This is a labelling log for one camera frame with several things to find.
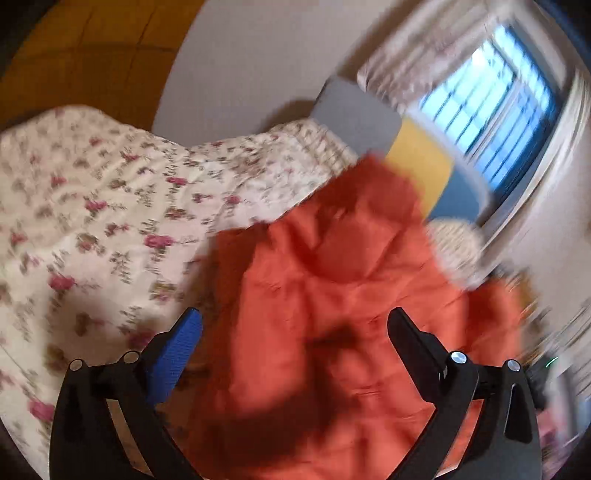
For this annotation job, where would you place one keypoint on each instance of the floral bed quilt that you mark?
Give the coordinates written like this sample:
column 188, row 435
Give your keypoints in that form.
column 92, row 207

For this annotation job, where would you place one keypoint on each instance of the long patterned curtain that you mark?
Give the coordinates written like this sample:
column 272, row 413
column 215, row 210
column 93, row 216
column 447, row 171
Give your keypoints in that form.
column 554, row 194

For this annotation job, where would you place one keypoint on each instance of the barred window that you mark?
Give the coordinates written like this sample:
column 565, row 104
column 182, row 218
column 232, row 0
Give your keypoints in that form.
column 498, row 101

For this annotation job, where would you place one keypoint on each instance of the short patterned curtain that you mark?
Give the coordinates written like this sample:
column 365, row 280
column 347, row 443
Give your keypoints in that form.
column 415, row 64

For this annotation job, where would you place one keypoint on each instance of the grey yellow blue headboard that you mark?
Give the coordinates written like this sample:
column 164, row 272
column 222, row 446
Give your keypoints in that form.
column 369, row 122

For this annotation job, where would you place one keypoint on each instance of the orange quilted jacket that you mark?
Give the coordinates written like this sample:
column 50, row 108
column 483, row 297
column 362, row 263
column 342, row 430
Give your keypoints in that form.
column 323, row 286

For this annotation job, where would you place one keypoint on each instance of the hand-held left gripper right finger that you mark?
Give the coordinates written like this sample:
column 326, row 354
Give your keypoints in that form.
column 415, row 339

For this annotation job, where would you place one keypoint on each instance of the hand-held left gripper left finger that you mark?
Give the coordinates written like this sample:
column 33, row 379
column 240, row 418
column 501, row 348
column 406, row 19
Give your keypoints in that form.
column 178, row 350

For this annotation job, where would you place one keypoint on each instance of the yellow wooden wardrobe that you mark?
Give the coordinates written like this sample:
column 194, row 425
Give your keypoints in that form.
column 83, row 60

